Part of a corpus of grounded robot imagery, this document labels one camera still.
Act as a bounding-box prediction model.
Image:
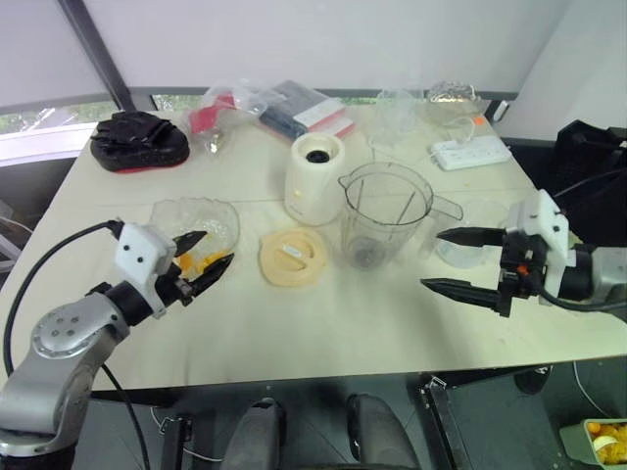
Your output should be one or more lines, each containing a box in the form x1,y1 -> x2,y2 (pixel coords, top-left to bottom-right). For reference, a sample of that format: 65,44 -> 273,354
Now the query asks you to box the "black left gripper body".
156,265 -> 196,308

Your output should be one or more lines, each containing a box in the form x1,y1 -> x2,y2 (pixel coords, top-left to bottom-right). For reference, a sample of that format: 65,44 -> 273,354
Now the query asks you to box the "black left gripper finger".
183,252 -> 237,298
172,229 -> 210,257

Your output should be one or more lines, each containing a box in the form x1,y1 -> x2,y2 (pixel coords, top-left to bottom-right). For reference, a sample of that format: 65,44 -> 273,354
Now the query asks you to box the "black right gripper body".
493,228 -> 546,320

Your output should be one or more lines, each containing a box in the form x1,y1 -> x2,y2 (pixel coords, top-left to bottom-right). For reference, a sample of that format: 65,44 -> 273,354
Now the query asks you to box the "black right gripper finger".
435,226 -> 506,249
419,277 -> 502,313

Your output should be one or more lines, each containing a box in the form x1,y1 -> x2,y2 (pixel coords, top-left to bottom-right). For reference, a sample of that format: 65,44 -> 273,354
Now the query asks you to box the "cream blender lid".
258,227 -> 330,288

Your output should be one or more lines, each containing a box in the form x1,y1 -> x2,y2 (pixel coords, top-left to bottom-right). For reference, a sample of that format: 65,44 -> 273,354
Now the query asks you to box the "clear plastic fruit dish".
149,196 -> 241,276

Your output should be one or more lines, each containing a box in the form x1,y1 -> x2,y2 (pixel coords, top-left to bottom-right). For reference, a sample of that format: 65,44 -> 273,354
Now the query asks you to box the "green box with fruit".
558,417 -> 627,467

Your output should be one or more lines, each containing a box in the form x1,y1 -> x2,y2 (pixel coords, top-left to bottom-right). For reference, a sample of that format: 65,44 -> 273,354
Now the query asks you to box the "clear measuring cup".
434,198 -> 511,270

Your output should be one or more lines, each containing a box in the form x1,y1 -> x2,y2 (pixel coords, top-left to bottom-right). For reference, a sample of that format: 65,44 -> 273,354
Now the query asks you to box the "white power strip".
430,136 -> 513,172

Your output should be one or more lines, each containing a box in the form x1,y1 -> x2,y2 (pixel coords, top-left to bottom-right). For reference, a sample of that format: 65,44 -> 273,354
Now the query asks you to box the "clear blender jar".
337,163 -> 464,271

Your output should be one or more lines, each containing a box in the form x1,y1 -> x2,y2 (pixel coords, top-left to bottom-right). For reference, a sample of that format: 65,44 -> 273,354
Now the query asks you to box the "black boxing pad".
90,111 -> 192,174

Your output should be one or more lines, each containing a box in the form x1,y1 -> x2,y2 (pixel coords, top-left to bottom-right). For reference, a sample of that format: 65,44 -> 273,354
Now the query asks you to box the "plastic bag with red item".
187,83 -> 239,154

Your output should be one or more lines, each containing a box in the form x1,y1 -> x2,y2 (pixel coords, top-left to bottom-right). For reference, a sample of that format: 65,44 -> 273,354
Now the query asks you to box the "cream blender base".
285,132 -> 345,227

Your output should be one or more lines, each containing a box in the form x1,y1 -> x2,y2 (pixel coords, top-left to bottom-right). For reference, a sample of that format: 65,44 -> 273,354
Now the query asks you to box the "clear crumpled plastic bag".
368,86 -> 428,154

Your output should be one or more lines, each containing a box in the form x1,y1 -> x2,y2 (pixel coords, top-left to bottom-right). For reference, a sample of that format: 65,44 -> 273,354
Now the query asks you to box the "black metal table leg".
160,415 -> 193,470

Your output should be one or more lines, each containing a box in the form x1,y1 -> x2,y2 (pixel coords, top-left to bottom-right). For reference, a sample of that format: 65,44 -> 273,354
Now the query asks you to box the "dark rounded shape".
226,398 -> 289,470
344,393 -> 421,470

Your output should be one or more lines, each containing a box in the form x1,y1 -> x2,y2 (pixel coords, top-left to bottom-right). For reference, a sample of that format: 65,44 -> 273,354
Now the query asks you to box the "plastic bag with dark books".
252,79 -> 358,144

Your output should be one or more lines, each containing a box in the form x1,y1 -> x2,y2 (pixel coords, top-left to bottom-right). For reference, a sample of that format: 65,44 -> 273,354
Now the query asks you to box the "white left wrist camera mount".
115,222 -> 177,319

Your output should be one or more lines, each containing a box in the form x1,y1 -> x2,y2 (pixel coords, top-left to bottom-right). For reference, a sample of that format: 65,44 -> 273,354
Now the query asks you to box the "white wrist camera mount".
115,222 -> 177,319
504,189 -> 572,296

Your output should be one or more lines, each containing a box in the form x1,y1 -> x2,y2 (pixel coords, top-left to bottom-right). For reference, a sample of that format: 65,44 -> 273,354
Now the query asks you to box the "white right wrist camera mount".
504,189 -> 572,296

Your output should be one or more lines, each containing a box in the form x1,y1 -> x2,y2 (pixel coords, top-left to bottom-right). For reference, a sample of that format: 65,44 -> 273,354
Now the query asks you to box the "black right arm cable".
537,287 -> 627,313

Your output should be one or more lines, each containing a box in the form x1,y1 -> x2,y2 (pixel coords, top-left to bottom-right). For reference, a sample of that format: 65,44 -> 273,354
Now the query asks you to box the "white power strip cable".
426,116 -> 487,163

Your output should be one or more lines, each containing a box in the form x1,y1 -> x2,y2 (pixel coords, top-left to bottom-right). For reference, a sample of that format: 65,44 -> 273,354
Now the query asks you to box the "metal table leg frame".
417,374 -> 472,470

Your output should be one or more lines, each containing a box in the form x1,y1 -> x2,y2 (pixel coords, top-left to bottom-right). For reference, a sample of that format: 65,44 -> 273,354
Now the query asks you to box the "dark grey window post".
58,0 -> 139,113

